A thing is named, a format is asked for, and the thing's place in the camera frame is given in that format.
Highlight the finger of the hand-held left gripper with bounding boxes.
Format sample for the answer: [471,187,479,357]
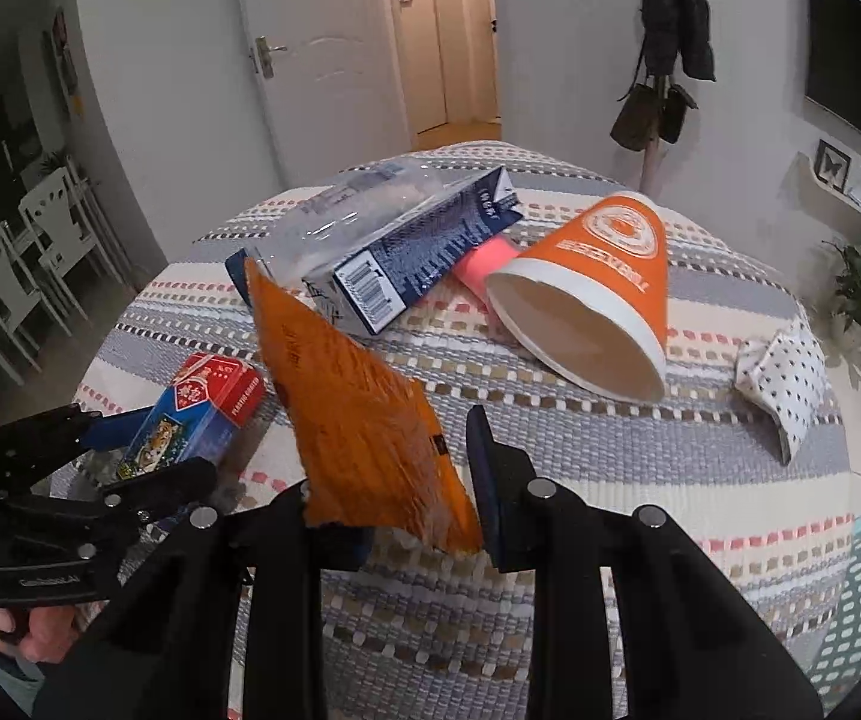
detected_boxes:
[0,457,220,563]
[0,403,155,500]

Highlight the orange paper cup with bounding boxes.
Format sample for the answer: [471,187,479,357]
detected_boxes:
[484,193,670,402]

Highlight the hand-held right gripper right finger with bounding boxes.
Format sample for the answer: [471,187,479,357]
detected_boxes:
[464,405,825,720]

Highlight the pink cylindrical container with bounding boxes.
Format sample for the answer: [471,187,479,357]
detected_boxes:
[451,234,521,292]

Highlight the metal door handle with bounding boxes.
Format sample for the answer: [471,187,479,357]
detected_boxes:
[250,36,289,80]

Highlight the clear plastic bottle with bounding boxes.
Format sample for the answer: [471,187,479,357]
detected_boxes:
[226,165,469,308]

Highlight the black hanging bag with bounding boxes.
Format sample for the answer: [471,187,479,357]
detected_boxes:
[659,82,698,145]

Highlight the wall picture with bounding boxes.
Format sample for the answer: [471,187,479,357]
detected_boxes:
[46,7,86,117]

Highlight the dark hanging coat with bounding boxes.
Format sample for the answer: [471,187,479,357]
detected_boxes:
[638,0,718,83]

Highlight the person's left hand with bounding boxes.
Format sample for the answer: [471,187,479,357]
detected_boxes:
[0,592,94,665]

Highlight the brown hanging bag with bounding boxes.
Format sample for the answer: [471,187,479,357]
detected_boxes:
[610,79,664,151]

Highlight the framed butterfly picture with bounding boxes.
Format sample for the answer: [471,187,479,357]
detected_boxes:
[814,139,851,192]

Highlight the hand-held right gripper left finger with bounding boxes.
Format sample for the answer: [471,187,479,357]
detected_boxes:
[31,484,375,720]

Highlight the white room door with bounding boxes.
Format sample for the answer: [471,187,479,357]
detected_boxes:
[227,0,416,173]

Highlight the white dotted cloth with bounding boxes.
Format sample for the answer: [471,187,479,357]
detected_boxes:
[734,315,827,466]

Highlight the orange snack packet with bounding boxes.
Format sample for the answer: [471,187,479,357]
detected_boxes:
[244,256,485,557]

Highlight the red and blue small carton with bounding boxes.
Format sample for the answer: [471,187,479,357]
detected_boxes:
[116,351,266,482]

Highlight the striped woven tablecloth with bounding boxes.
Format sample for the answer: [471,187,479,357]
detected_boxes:
[47,139,855,720]

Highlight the pale coat rack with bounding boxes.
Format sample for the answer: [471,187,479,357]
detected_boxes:
[638,75,673,194]

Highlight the blue and white milk carton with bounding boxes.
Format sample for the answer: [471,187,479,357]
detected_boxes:
[302,165,525,337]

